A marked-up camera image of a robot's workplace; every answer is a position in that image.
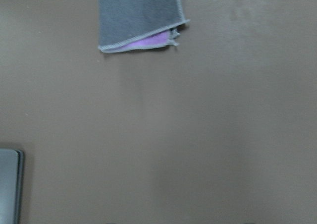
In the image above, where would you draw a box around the grey laptop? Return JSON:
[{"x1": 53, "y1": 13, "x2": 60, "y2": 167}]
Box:
[{"x1": 0, "y1": 148, "x2": 24, "y2": 224}]

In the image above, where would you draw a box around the grey folded cloth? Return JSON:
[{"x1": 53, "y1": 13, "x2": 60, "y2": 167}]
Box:
[{"x1": 98, "y1": 0, "x2": 188, "y2": 53}]

